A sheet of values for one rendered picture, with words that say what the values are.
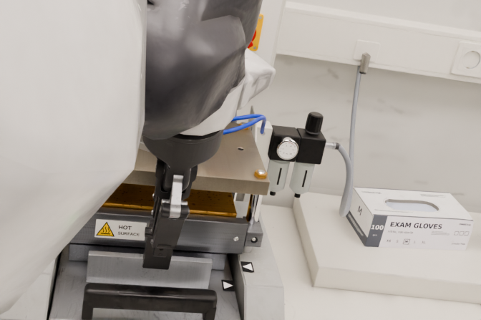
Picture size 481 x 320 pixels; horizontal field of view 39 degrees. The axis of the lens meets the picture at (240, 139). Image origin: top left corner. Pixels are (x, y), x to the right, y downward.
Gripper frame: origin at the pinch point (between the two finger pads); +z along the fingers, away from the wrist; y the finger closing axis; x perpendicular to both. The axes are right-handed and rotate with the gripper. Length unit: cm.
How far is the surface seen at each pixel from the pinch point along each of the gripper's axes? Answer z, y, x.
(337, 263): 38, -28, 38
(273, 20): -8.4, -35.2, 14.3
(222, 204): 4.1, -10.3, 8.4
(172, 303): 5.3, 4.0, 2.3
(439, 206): 36, -43, 62
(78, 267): 11.4, -4.3, -8.8
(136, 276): 9.2, -2.0, -1.7
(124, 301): 5.2, 4.1, -3.2
